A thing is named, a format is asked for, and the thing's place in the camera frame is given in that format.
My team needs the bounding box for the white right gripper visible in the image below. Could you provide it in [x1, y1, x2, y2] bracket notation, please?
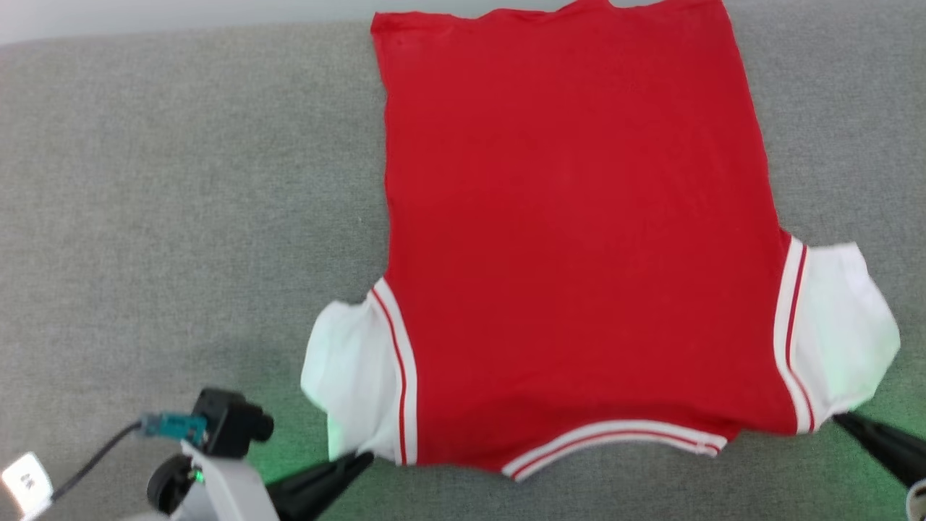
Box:
[831, 410, 926, 521]

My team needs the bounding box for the white cable label tag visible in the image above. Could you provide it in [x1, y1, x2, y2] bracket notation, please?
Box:
[0, 452, 56, 521]

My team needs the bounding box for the grey fabric sofa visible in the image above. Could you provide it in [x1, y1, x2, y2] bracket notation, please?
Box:
[0, 0, 926, 521]

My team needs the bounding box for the red white basketball jersey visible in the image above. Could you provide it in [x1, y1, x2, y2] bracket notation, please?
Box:
[300, 0, 902, 483]

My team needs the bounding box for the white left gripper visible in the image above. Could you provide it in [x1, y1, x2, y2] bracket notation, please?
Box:
[170, 441, 375, 521]

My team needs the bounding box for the teal cable connector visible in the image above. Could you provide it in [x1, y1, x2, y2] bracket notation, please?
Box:
[139, 412, 208, 444]

